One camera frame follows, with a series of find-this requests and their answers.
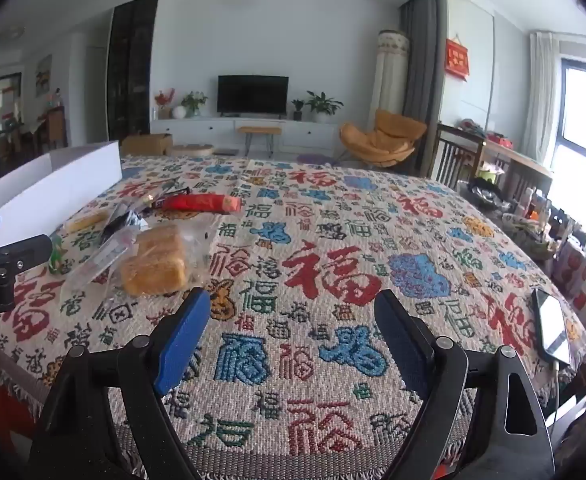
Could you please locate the flowering green potted plant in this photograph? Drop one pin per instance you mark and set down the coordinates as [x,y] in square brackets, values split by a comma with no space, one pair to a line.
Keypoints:
[193,104]

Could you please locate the orange lounge chair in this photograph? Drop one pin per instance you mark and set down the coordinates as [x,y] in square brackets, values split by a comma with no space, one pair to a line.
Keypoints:
[383,140]

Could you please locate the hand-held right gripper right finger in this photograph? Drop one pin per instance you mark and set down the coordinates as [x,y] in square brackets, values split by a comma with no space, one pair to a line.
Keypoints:
[403,340]

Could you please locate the red snack packet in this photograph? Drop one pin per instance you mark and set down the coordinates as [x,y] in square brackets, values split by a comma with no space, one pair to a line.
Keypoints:
[203,203]

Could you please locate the long silvery snack packet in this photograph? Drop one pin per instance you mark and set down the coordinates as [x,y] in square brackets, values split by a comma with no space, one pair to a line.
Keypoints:
[93,265]

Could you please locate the red flowers in vase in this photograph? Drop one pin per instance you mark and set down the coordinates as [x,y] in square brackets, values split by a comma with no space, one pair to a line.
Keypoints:
[164,97]

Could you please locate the bread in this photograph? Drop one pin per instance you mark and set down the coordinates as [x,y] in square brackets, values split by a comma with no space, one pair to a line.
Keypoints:
[158,265]

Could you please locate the stack of red boxes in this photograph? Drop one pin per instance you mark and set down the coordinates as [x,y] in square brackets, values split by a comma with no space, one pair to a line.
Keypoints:
[580,275]

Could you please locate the black glass cabinet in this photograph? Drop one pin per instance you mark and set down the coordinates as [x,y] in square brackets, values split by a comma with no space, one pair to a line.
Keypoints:
[133,65]

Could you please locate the large green potted plant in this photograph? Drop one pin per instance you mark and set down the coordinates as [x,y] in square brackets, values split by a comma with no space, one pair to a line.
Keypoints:
[323,105]

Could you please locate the framed wall picture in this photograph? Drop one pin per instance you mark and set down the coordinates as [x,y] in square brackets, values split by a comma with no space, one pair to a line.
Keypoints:
[44,76]

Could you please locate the wooden side table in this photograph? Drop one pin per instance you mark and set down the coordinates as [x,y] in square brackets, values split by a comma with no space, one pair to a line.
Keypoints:
[518,162]

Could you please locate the printed woven tablecloth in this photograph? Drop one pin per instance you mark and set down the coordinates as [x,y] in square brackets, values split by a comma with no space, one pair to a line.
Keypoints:
[323,240]

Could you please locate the yellow corn snack packet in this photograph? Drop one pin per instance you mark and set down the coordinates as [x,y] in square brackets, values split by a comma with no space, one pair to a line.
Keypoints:
[88,221]

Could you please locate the white sheer curtain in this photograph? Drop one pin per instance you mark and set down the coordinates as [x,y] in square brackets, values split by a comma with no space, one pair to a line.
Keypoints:
[543,100]

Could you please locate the round purple cushion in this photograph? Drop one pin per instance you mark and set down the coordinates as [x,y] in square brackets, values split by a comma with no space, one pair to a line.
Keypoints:
[318,159]

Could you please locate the wooden dining chair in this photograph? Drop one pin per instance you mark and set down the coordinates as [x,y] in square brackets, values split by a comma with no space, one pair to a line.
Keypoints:
[56,127]

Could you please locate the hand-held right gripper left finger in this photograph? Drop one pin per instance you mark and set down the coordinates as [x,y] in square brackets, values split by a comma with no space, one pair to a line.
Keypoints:
[185,340]

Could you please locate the dark wooden slatted chair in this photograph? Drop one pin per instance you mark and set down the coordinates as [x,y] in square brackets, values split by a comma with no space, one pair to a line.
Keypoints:
[455,155]

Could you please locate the wooden bench metal legs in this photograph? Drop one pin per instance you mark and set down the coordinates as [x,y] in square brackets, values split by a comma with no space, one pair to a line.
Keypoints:
[259,131]

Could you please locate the small dark potted plant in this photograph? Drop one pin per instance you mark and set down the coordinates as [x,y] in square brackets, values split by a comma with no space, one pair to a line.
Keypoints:
[298,109]

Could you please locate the grey curtain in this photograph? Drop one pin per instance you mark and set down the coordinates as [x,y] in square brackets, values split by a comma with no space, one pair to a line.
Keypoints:
[420,70]

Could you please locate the white standing air conditioner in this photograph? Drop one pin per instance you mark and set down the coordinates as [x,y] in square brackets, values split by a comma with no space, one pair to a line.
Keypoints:
[390,80]

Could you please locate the round white vase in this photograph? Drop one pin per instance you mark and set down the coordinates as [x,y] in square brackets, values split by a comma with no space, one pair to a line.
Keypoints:
[179,112]

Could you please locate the black flat television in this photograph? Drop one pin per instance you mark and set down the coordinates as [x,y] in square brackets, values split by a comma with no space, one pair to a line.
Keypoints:
[253,94]

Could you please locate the brown cardboard box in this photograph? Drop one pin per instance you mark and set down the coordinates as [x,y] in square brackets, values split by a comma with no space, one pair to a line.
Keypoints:
[147,144]

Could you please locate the red wall hanging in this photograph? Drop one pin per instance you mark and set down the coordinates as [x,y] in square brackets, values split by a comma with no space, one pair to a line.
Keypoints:
[458,60]

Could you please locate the white cardboard box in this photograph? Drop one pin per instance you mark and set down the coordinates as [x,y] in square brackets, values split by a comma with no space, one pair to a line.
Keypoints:
[48,185]

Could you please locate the black smartphone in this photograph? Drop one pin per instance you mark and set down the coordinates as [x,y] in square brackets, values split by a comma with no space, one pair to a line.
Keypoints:
[553,325]

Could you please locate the small dark purple mat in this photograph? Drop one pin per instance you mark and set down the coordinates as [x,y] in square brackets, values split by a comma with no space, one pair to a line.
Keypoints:
[225,151]

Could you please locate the white television cabinet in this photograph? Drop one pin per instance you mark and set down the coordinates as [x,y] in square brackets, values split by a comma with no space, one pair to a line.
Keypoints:
[198,127]

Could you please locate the round wooden tray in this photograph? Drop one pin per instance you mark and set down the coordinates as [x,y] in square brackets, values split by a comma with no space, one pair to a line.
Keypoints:
[190,150]

